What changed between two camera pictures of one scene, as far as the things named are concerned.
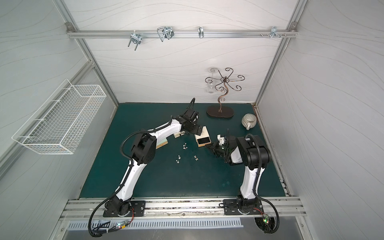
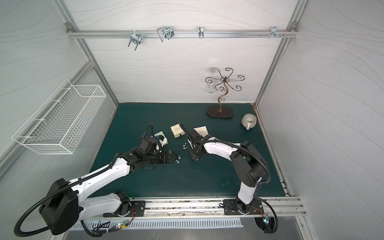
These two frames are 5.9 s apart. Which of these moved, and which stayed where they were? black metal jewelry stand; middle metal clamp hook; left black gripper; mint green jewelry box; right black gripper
Moved: left black gripper; right black gripper
Stayed: mint green jewelry box; middle metal clamp hook; black metal jewelry stand
